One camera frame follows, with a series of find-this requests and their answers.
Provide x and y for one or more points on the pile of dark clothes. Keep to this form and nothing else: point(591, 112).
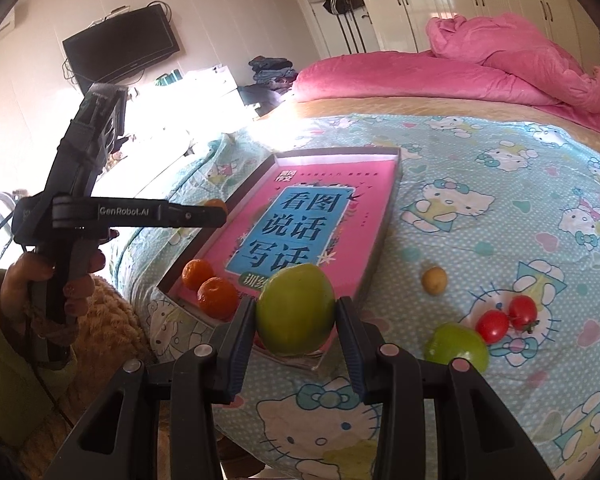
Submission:
point(272, 72)

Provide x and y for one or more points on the person's left hand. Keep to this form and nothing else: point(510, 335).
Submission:
point(82, 290)

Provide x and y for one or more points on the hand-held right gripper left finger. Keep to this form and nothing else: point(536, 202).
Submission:
point(237, 352)

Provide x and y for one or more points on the person's left forearm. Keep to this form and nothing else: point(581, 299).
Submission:
point(5, 370)

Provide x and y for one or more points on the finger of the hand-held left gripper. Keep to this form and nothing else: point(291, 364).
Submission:
point(195, 215)

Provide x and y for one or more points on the red cherry tomato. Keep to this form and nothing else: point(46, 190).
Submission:
point(492, 326)
point(523, 311)

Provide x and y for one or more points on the dark framed tray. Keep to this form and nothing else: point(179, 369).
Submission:
point(387, 230)

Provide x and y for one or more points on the green fruit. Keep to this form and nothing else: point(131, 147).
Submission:
point(452, 342)
point(295, 315)

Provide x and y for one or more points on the black flat television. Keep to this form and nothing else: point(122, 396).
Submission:
point(120, 50)

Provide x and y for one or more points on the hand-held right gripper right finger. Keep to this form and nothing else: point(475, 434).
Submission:
point(352, 355)

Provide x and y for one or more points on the small yellow fruit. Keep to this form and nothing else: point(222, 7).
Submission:
point(434, 280)

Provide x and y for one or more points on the tan fleece bed sheet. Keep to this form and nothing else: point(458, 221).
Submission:
point(380, 107)

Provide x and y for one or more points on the pink duvet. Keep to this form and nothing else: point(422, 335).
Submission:
point(480, 75)

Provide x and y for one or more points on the pink book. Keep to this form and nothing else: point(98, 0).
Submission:
point(300, 225)

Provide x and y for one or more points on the large orange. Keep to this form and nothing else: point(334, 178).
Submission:
point(218, 298)

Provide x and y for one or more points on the white glossy wardrobe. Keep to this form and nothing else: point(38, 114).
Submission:
point(480, 0)

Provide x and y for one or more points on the brown fluffy rug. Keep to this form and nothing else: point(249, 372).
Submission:
point(115, 320)

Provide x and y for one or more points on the white door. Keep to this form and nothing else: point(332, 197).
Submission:
point(380, 30)

